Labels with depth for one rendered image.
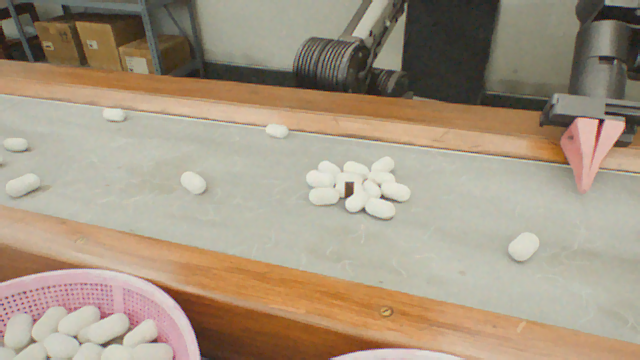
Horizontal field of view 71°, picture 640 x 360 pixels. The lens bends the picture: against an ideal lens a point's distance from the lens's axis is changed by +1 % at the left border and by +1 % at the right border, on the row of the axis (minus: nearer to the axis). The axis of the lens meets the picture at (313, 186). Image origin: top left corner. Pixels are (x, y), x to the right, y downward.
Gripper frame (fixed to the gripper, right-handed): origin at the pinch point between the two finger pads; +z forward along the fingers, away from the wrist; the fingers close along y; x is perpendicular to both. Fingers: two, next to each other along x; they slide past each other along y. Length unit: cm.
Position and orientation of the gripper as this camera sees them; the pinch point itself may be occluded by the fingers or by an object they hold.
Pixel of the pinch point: (584, 184)
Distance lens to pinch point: 59.1
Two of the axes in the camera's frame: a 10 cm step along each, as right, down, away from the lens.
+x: 2.2, 2.9, 9.3
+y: 9.4, 1.8, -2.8
